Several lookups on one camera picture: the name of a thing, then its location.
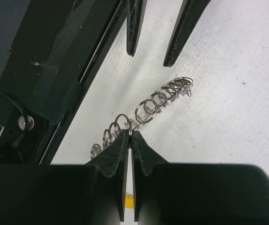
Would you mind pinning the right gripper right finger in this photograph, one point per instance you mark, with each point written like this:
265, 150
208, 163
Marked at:
196, 194

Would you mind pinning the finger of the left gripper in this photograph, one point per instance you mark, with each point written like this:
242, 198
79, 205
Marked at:
189, 14
135, 15

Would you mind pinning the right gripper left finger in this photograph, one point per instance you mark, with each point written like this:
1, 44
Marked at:
89, 194

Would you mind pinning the silver spiked keyring disc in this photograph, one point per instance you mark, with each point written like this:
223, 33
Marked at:
145, 111

